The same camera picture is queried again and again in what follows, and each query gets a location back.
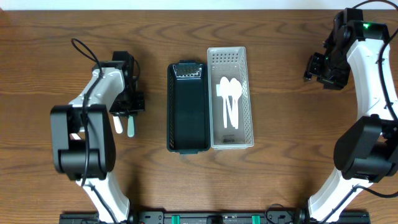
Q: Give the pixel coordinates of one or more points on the mint green plastic fork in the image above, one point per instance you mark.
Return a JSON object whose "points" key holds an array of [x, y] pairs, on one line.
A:
{"points": [[130, 127]]}

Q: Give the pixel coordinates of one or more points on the white plastic spoon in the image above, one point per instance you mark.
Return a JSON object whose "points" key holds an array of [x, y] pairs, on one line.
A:
{"points": [[236, 92], [117, 124], [230, 90], [224, 82]]}

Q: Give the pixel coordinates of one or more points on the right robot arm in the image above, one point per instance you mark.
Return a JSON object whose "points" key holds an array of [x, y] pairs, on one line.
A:
{"points": [[367, 152]]}

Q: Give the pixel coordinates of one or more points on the black mounting rail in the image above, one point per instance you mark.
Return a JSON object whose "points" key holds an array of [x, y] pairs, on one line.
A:
{"points": [[278, 215]]}

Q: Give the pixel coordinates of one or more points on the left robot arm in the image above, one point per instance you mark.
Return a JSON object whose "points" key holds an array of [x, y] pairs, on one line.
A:
{"points": [[82, 137]]}

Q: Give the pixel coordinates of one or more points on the dark green plastic basket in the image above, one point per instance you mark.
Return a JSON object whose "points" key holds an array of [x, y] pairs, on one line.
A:
{"points": [[188, 116]]}

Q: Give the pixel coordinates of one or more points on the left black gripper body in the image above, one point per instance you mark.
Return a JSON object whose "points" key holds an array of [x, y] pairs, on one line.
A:
{"points": [[125, 111]]}

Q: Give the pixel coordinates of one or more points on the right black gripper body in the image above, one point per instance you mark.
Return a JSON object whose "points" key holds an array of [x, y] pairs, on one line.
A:
{"points": [[334, 71]]}

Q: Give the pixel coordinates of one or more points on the clear white plastic basket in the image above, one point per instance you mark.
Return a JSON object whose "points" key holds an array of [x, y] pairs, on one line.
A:
{"points": [[229, 62]]}

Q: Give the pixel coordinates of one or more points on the white paper label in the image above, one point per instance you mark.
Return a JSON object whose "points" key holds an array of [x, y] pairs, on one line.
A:
{"points": [[218, 93]]}

